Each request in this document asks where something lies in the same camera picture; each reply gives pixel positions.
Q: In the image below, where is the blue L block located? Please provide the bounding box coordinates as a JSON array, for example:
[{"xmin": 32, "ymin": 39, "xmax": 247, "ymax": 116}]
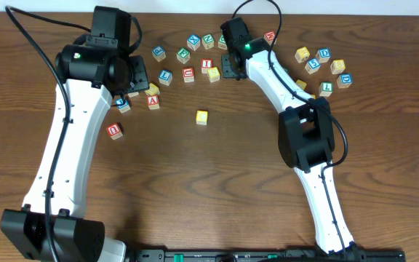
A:
[{"xmin": 159, "ymin": 69, "xmax": 172, "ymax": 86}]

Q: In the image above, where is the blue X block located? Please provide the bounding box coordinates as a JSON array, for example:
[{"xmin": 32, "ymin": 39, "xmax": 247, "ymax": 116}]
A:
[{"xmin": 187, "ymin": 34, "xmax": 201, "ymax": 51}]

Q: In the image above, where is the yellow block near A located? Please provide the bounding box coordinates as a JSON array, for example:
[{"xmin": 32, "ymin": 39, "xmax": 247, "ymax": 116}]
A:
[{"xmin": 145, "ymin": 83, "xmax": 160, "ymax": 96}]

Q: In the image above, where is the red W block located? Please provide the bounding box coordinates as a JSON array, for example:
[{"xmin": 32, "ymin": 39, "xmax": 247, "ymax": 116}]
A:
[{"xmin": 263, "ymin": 31, "xmax": 276, "ymax": 45}]

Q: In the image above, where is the blue T block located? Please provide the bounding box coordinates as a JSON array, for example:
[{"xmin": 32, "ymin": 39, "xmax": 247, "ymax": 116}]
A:
[{"xmin": 115, "ymin": 98, "xmax": 131, "ymax": 114}]

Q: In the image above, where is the blue D block lower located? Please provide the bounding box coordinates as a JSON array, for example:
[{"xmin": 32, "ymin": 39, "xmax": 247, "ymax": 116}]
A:
[{"xmin": 337, "ymin": 74, "xmax": 353, "ymax": 89}]

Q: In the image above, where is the blue D block upper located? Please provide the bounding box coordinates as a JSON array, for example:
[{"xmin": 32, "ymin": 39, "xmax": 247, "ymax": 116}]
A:
[{"xmin": 315, "ymin": 48, "xmax": 331, "ymax": 63}]

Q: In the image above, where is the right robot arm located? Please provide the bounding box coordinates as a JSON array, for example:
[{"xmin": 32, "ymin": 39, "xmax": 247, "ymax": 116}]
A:
[{"xmin": 220, "ymin": 17, "xmax": 354, "ymax": 255}]

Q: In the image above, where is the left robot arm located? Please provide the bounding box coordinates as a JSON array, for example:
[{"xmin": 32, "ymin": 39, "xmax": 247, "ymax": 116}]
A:
[{"xmin": 0, "ymin": 6, "xmax": 149, "ymax": 261}]

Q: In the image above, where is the yellow S block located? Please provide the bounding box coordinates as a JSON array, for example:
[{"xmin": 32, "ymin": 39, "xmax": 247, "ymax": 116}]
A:
[{"xmin": 207, "ymin": 67, "xmax": 220, "ymax": 83}]

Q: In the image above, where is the green B block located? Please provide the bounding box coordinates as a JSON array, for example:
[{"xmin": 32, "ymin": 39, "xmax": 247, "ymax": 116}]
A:
[{"xmin": 218, "ymin": 35, "xmax": 228, "ymax": 50}]

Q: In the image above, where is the red A block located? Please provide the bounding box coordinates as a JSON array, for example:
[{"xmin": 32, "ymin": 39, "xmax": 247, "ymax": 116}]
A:
[{"xmin": 147, "ymin": 95, "xmax": 160, "ymax": 110}]

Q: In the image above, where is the yellow 8 block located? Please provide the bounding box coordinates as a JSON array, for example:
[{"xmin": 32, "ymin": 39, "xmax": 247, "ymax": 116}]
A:
[{"xmin": 330, "ymin": 60, "xmax": 346, "ymax": 74}]

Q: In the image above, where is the red Y block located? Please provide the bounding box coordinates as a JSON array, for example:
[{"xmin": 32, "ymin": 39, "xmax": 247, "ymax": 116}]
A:
[{"xmin": 128, "ymin": 92, "xmax": 140, "ymax": 98}]

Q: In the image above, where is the red U block lower left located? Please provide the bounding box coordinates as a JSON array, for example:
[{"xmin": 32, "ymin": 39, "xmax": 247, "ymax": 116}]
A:
[{"xmin": 107, "ymin": 122, "xmax": 124, "ymax": 140}]

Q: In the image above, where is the yellow Q block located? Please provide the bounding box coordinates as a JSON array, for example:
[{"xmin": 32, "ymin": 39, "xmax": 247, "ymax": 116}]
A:
[{"xmin": 296, "ymin": 79, "xmax": 307, "ymax": 90}]

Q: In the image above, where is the yellow M block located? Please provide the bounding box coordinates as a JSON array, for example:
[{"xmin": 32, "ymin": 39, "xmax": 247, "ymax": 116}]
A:
[{"xmin": 295, "ymin": 47, "xmax": 310, "ymax": 63}]

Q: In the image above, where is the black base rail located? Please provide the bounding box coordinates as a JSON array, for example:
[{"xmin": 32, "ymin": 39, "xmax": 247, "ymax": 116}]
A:
[{"xmin": 126, "ymin": 247, "xmax": 406, "ymax": 262}]

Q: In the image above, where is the yellow C block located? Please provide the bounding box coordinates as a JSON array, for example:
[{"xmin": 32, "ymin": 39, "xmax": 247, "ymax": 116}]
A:
[{"xmin": 196, "ymin": 110, "xmax": 209, "ymax": 125}]

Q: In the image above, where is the red U block centre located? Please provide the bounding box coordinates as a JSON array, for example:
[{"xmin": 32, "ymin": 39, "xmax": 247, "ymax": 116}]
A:
[{"xmin": 183, "ymin": 67, "xmax": 195, "ymax": 83}]

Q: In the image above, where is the green F block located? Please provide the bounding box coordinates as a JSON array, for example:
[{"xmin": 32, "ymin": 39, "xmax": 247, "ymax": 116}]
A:
[{"xmin": 176, "ymin": 47, "xmax": 191, "ymax": 64}]

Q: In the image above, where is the green L block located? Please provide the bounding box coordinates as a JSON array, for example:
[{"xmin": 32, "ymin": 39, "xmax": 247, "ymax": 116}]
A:
[{"xmin": 319, "ymin": 82, "xmax": 333, "ymax": 97}]

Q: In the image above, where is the green N block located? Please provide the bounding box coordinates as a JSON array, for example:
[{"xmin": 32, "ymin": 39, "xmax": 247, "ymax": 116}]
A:
[{"xmin": 201, "ymin": 33, "xmax": 215, "ymax": 49}]

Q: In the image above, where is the red u block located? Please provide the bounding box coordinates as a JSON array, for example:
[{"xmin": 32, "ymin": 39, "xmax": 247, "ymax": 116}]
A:
[
  {"xmin": 107, "ymin": 122, "xmax": 124, "ymax": 140},
  {"xmin": 183, "ymin": 67, "xmax": 195, "ymax": 83}
]

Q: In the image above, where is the blue 5 block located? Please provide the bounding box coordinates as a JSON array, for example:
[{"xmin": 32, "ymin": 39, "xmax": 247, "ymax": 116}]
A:
[{"xmin": 305, "ymin": 58, "xmax": 321, "ymax": 74}]

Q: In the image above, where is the blue P block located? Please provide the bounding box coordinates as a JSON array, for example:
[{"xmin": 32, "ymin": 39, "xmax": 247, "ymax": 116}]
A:
[{"xmin": 152, "ymin": 45, "xmax": 166, "ymax": 62}]

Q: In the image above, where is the blue d block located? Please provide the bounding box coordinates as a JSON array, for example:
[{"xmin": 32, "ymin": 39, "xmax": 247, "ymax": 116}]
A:
[
  {"xmin": 337, "ymin": 74, "xmax": 353, "ymax": 89},
  {"xmin": 315, "ymin": 48, "xmax": 331, "ymax": 63}
]

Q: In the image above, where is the red I block left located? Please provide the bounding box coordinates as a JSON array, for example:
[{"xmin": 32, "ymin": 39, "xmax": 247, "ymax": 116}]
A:
[{"xmin": 201, "ymin": 59, "xmax": 212, "ymax": 74}]

